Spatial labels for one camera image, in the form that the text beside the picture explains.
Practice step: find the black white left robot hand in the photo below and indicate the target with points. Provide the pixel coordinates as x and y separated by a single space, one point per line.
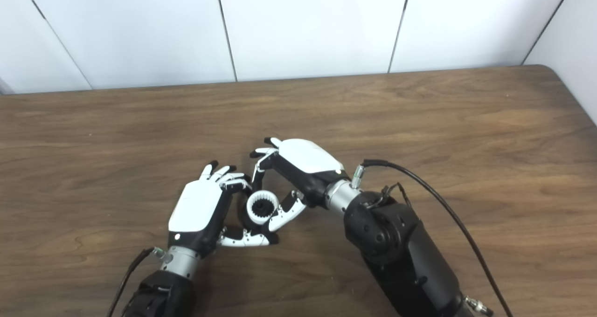
196 210

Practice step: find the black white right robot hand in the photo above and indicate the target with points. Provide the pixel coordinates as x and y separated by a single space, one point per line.
308 161

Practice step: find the round black part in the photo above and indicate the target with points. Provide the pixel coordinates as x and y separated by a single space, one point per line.
261 209

